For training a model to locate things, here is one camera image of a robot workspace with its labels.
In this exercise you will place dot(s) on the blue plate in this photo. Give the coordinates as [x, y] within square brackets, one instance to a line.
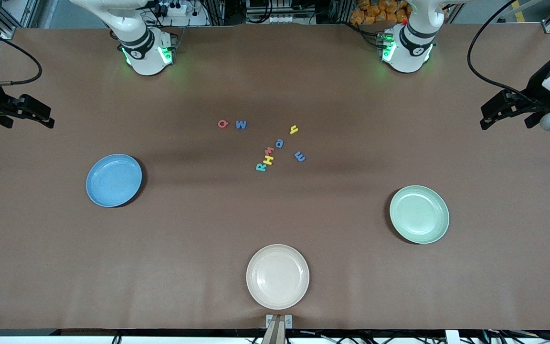
[112, 181]

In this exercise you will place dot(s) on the yellow foam letter h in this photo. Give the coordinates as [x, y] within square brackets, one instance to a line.
[294, 129]
[268, 160]

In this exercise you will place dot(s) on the grey metal mounting bracket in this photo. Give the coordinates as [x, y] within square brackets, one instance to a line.
[268, 324]

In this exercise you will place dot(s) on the black table edge rail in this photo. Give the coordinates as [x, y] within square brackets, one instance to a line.
[112, 332]

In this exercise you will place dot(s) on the blue foam letter a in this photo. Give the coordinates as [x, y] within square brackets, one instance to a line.
[278, 145]

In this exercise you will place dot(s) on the orange snack bags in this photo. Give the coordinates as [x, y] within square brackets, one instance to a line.
[375, 12]

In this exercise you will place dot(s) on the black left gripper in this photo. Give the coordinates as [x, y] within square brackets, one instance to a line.
[534, 92]

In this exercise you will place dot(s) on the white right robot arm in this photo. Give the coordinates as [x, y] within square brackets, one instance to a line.
[143, 57]

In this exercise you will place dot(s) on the blue foam letter m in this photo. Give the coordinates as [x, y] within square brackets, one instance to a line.
[300, 156]

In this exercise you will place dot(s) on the brown table cover mat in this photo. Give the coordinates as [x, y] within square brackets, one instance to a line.
[184, 239]

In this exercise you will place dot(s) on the teal foam letter R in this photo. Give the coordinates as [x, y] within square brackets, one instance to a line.
[259, 167]

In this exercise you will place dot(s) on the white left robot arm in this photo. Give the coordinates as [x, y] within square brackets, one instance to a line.
[406, 55]

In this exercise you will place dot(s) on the beige plate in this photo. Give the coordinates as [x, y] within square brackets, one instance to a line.
[277, 277]

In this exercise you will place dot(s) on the green plate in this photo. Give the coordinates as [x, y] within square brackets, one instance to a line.
[418, 215]

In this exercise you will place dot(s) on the red foam letter Q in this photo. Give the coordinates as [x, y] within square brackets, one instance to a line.
[219, 123]

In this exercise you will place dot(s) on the beige camera support post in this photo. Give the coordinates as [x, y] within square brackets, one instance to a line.
[270, 334]

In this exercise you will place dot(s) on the white power strip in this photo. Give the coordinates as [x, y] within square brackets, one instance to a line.
[172, 7]

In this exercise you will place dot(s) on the dark equipment rack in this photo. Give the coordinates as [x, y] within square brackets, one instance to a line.
[280, 18]

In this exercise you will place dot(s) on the pink foam letter w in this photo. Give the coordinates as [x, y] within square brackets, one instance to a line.
[271, 150]

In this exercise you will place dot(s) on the blue foam letter W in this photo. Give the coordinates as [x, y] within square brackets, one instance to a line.
[241, 125]

